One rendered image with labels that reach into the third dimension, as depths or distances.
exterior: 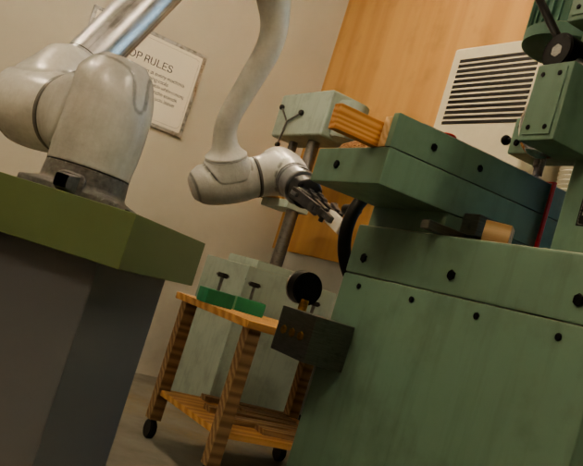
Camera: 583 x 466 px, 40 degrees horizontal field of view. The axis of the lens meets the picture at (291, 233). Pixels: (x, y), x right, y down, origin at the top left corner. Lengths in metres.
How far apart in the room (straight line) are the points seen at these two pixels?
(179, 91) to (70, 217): 3.03
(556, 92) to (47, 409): 0.90
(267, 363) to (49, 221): 2.38
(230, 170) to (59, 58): 0.49
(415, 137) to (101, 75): 0.56
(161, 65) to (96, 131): 2.83
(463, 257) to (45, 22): 3.16
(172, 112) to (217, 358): 1.41
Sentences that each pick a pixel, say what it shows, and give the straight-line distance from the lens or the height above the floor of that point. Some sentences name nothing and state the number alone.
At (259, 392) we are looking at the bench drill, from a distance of 3.60.
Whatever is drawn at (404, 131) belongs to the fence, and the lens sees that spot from 1.24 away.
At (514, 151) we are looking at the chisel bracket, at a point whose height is 1.00.
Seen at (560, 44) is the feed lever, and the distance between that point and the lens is 1.32.
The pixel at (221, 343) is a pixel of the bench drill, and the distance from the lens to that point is 3.49.
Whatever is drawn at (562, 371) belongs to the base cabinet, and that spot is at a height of 0.65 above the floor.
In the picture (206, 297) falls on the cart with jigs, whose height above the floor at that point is 0.55.
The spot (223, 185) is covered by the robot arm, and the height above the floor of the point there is 0.84.
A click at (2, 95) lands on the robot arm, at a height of 0.84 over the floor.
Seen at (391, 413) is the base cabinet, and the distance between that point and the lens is 1.25.
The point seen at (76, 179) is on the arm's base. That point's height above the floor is 0.72.
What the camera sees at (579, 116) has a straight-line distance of 1.23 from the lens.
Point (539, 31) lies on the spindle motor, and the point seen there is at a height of 1.20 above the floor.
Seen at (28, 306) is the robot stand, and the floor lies 0.50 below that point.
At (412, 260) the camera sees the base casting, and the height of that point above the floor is 0.75.
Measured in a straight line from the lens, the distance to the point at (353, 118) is 1.23.
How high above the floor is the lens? 0.64
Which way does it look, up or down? 4 degrees up
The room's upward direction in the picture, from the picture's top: 17 degrees clockwise
